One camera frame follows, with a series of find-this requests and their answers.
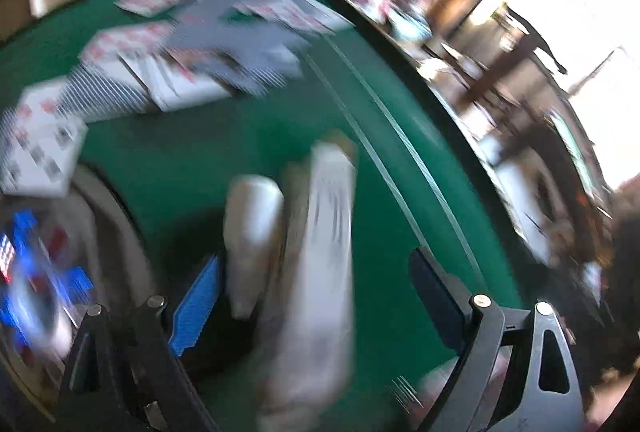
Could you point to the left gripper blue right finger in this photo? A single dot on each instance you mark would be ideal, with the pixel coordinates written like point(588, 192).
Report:
point(444, 296)

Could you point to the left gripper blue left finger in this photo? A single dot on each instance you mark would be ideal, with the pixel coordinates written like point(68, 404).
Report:
point(189, 316)

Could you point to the white plastic bottle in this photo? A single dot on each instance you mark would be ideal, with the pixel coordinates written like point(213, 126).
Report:
point(251, 229)

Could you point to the mahjong table centre control panel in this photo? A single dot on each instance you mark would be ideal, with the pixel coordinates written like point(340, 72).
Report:
point(59, 256)

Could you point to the dark wooden chair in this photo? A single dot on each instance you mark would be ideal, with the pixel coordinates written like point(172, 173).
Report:
point(507, 62)

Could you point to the scattered playing cards pile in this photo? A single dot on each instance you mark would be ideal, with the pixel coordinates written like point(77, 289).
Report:
point(178, 54)

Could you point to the bags pile on side table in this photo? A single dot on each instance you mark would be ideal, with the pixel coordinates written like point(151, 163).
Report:
point(403, 20)

